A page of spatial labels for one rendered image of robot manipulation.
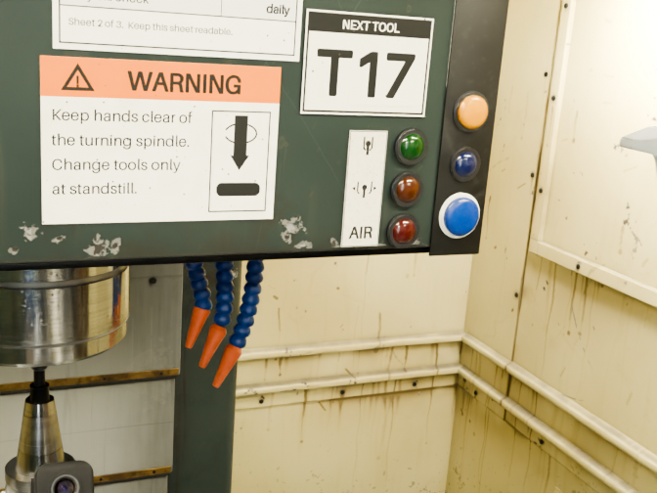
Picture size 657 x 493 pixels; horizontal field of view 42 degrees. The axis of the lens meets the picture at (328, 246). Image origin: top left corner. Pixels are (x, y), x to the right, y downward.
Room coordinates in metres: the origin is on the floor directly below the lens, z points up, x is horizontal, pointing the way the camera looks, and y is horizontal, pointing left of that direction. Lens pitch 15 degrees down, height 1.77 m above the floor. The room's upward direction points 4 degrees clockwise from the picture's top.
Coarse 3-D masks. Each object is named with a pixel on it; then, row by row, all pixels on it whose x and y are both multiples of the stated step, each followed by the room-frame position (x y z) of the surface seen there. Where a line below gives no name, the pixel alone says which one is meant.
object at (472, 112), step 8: (472, 96) 0.64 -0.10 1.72; (464, 104) 0.64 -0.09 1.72; (472, 104) 0.64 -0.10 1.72; (480, 104) 0.65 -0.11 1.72; (464, 112) 0.64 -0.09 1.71; (472, 112) 0.64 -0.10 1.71; (480, 112) 0.65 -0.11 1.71; (464, 120) 0.64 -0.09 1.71; (472, 120) 0.64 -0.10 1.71; (480, 120) 0.65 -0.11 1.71; (472, 128) 0.65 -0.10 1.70
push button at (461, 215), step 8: (456, 200) 0.64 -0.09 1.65; (464, 200) 0.64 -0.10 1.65; (448, 208) 0.64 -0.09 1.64; (456, 208) 0.64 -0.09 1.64; (464, 208) 0.64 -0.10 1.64; (472, 208) 0.65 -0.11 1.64; (448, 216) 0.64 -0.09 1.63; (456, 216) 0.64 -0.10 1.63; (464, 216) 0.64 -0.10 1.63; (472, 216) 0.65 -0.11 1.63; (448, 224) 0.64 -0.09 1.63; (456, 224) 0.64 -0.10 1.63; (464, 224) 0.64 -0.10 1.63; (472, 224) 0.65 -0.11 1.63; (456, 232) 0.64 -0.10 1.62; (464, 232) 0.64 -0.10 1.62
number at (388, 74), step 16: (368, 48) 0.61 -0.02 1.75; (384, 48) 0.62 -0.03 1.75; (400, 48) 0.62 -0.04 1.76; (416, 48) 0.63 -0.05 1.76; (368, 64) 0.61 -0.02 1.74; (384, 64) 0.62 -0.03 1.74; (400, 64) 0.62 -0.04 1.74; (416, 64) 0.63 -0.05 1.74; (352, 80) 0.61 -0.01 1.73; (368, 80) 0.62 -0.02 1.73; (384, 80) 0.62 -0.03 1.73; (400, 80) 0.63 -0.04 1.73; (416, 80) 0.63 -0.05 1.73; (352, 96) 0.61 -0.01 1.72; (368, 96) 0.62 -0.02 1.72; (384, 96) 0.62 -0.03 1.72; (400, 96) 0.63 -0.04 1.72; (416, 96) 0.63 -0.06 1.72
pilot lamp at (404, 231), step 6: (402, 222) 0.63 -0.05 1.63; (408, 222) 0.63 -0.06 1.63; (396, 228) 0.62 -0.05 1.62; (402, 228) 0.62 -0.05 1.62; (408, 228) 0.63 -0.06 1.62; (414, 228) 0.63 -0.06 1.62; (396, 234) 0.62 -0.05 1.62; (402, 234) 0.62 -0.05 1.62; (408, 234) 0.63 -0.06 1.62; (414, 234) 0.63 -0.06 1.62; (396, 240) 0.63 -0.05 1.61; (402, 240) 0.63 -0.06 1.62; (408, 240) 0.63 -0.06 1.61
